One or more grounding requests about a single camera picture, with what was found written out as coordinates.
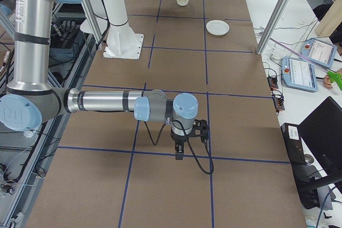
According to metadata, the far blue teach pendant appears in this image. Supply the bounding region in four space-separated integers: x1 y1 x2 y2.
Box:
301 38 337 68

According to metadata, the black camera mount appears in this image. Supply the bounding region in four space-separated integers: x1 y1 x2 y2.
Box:
189 119 209 144

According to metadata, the orange usb hub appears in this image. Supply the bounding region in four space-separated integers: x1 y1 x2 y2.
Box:
273 97 285 113
267 76 278 90

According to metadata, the aluminium frame post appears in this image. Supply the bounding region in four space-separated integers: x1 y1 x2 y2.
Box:
256 0 289 54

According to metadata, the white camera pillar with base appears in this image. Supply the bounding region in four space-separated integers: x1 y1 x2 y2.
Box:
103 0 144 60

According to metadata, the metal reacher grabber tool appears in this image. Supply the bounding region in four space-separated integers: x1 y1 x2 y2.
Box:
270 38 341 92

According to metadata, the person in black shirt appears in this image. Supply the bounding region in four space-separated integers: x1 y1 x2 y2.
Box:
312 0 342 90

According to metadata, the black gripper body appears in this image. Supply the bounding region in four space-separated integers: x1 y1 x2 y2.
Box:
170 131 189 148

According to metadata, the white bowl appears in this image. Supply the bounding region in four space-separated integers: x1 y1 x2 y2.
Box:
176 0 189 6

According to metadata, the blue teach pendant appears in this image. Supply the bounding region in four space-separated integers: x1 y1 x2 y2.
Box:
301 38 337 68
282 57 318 92

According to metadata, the white plate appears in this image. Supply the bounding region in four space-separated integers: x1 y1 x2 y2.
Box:
206 20 230 36

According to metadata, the black laptop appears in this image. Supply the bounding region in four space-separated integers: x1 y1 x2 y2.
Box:
299 97 341 174

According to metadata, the near blue teach pendant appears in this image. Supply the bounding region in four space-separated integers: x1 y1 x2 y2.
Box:
282 57 318 92

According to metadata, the black box on table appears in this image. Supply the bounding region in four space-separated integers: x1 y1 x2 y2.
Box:
281 123 332 210

